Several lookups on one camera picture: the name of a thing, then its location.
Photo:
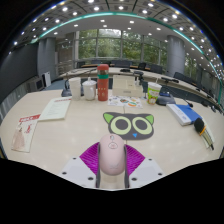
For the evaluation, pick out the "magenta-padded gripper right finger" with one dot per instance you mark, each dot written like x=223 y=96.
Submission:
x=134 y=160

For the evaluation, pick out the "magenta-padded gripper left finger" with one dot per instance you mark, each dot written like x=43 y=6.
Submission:
x=90 y=158

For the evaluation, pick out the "pink computer mouse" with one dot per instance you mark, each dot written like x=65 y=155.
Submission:
x=112 y=155

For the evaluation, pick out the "black cat-face mouse pad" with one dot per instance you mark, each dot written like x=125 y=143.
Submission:
x=128 y=126

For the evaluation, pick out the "colourful sticker sheet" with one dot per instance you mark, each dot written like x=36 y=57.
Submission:
x=125 y=101

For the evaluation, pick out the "white paper booklet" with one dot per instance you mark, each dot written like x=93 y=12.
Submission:
x=56 y=109

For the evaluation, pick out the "white lidded mug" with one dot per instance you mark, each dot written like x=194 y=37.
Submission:
x=89 y=90

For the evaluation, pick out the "blue and white book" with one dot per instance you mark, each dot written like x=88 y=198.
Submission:
x=184 y=114

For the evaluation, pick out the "dark conference microphone unit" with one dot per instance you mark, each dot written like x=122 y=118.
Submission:
x=65 y=92
x=165 y=99

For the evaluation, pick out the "red and white magazine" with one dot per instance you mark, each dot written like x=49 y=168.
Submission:
x=26 y=133

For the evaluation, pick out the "green printed cup with straw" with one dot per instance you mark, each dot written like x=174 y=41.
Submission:
x=153 y=94

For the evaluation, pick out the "stack of white paper cups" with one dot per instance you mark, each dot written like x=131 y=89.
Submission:
x=75 y=89

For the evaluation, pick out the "beige cardboard box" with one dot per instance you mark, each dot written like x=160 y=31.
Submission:
x=126 y=86

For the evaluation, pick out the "red bottle with green band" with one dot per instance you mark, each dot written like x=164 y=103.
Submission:
x=103 y=85

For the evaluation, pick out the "white notebook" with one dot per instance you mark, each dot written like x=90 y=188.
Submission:
x=210 y=135

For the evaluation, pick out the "black desk microphone units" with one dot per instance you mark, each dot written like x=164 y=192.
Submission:
x=138 y=73

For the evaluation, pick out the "white air purifier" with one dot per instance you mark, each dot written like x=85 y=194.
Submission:
x=47 y=79

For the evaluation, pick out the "dark office chairs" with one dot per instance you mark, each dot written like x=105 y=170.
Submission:
x=155 y=68

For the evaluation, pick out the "round ceiling lights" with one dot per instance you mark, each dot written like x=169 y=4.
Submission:
x=96 y=8

